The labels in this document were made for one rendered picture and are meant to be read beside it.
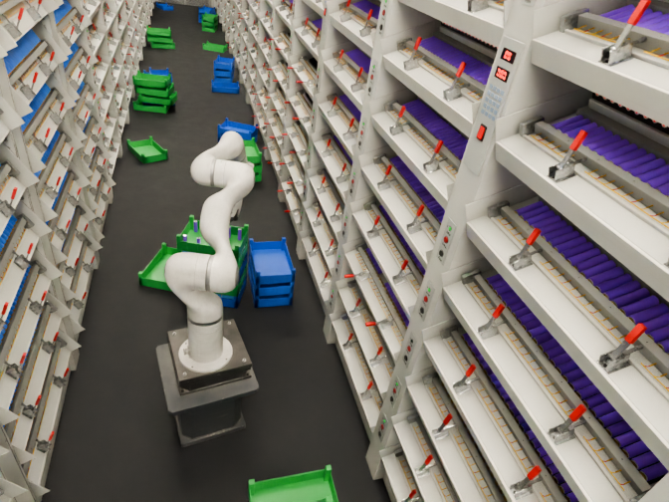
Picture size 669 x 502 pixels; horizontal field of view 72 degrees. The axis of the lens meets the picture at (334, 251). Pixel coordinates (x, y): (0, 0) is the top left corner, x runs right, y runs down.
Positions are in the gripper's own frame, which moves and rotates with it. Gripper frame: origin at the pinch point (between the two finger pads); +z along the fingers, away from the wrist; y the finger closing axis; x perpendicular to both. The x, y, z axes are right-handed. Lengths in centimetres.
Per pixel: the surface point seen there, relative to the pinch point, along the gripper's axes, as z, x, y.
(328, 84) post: -78, 30, 8
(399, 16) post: -98, -29, 61
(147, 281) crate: 48, 1, -36
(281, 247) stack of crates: 11, 49, 5
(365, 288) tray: -7, -5, 79
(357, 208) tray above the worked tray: -34, -1, 61
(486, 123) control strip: -70, -66, 109
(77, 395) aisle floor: 77, -53, 0
